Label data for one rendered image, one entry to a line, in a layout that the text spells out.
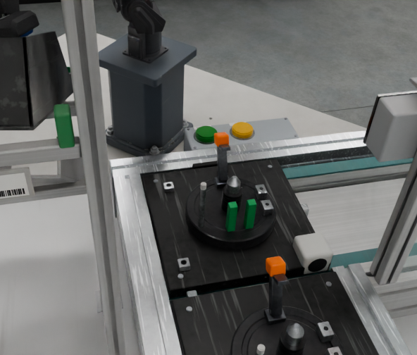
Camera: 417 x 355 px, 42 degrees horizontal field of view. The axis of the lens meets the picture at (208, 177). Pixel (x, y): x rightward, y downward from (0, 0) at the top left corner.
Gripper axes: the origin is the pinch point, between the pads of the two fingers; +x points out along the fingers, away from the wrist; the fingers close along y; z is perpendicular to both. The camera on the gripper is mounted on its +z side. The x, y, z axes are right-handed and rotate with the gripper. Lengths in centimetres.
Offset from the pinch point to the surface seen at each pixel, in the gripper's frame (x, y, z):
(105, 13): 64, 144, 223
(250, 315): 26, -50, -21
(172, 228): 23.5, -33.8, -10.6
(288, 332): 23, -57, -25
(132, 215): 22.5, -26.5, -10.0
